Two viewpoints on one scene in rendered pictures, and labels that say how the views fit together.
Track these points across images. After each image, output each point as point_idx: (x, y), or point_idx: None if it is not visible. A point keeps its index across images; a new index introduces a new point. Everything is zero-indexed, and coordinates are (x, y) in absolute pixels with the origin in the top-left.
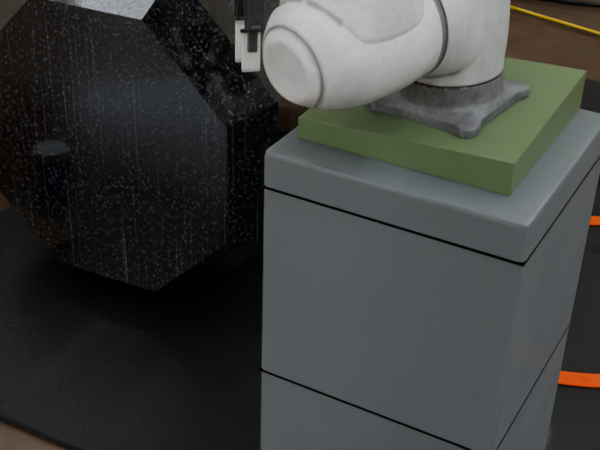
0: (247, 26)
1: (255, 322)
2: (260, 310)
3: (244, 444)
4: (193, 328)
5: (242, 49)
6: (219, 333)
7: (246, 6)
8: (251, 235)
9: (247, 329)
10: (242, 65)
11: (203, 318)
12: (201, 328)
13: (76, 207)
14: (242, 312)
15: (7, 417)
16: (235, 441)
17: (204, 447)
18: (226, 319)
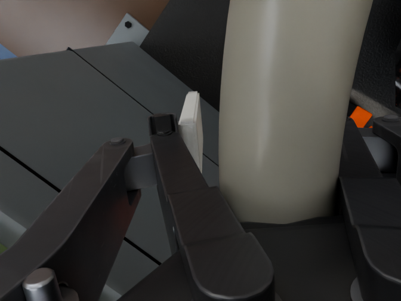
0: (113, 144)
1: (371, 73)
2: (389, 80)
3: (219, 42)
4: (379, 14)
5: (185, 106)
6: (364, 38)
7: (158, 174)
8: (398, 80)
9: (364, 65)
10: (187, 95)
11: (392, 25)
12: (377, 22)
13: None
14: (391, 63)
15: None
16: (223, 36)
17: (219, 11)
18: (384, 47)
